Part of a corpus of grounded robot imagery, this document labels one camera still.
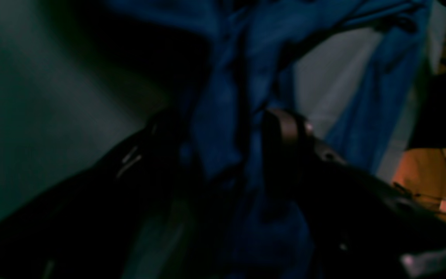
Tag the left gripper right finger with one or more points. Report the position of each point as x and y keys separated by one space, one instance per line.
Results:
x=363 y=227

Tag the dark blue t-shirt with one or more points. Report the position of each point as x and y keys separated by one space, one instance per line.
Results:
x=215 y=204

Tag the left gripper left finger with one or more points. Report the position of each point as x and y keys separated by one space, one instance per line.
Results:
x=119 y=219

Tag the light blue table cloth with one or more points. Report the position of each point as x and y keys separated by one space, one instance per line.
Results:
x=68 y=95

